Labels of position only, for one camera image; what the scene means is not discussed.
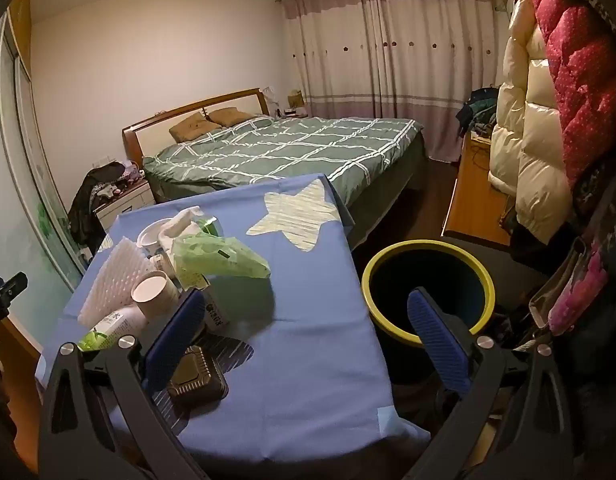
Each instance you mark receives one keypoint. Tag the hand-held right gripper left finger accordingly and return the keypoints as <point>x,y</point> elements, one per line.
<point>180,330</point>

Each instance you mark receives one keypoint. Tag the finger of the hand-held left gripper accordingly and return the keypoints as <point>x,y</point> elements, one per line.
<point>12,285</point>

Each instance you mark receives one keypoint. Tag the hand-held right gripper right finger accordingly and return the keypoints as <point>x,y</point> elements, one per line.
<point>438,340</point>

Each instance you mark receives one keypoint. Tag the small white carton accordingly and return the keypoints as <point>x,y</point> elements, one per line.
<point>215,310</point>

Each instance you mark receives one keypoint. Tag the black plastic tray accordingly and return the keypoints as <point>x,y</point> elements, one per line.
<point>197,375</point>

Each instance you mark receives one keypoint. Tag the paper cup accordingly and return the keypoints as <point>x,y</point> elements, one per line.
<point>150,290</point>

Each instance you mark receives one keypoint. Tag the white bottle with green label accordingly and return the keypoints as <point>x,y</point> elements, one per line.
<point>112,327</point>

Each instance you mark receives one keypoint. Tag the yellow rimmed dark waste bin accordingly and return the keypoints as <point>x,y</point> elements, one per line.
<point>428,270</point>

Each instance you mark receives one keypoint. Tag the green plastic bag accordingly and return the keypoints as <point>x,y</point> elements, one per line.
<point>212,257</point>

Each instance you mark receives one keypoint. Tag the beige square sponge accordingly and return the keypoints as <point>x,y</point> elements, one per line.
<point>112,280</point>

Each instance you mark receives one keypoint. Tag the white paper bowl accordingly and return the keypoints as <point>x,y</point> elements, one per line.
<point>147,237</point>

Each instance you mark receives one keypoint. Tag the green foil wrapper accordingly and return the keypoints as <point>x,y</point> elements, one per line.
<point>210,226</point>

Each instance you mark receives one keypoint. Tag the glass sliding door wardrobe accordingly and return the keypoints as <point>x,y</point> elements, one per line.
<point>17,185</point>

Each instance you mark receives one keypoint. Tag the dark jacket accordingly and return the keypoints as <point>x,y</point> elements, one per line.
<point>82,210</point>

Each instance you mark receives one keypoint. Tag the blue star print tablecloth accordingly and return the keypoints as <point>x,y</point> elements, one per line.
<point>308,310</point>

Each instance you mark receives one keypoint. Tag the white nightstand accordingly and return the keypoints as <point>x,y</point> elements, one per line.
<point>127,205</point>

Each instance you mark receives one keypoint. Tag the wooden desk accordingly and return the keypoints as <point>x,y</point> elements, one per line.
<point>473,200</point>

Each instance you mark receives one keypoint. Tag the pink floral bag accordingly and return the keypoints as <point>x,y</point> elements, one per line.
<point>578,295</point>

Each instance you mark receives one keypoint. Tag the wooden bed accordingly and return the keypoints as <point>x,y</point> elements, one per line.
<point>152,137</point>

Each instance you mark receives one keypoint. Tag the brown pillow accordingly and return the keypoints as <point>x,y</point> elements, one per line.
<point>230,116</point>
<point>187,127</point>

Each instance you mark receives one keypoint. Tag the green plaid duvet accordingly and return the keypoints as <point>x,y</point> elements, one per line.
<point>288,150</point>

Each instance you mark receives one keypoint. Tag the cream puffer jacket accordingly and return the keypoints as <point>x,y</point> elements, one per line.
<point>533,135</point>

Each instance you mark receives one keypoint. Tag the pile of dark clothes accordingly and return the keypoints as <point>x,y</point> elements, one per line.
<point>480,110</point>

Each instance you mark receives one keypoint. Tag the pink and white curtain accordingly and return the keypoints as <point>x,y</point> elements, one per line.
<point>388,60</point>

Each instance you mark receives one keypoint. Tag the red dotted puffer jacket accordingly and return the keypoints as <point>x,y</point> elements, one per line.
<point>578,70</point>

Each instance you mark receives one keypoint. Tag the white wall socket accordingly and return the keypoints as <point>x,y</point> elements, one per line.
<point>105,162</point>

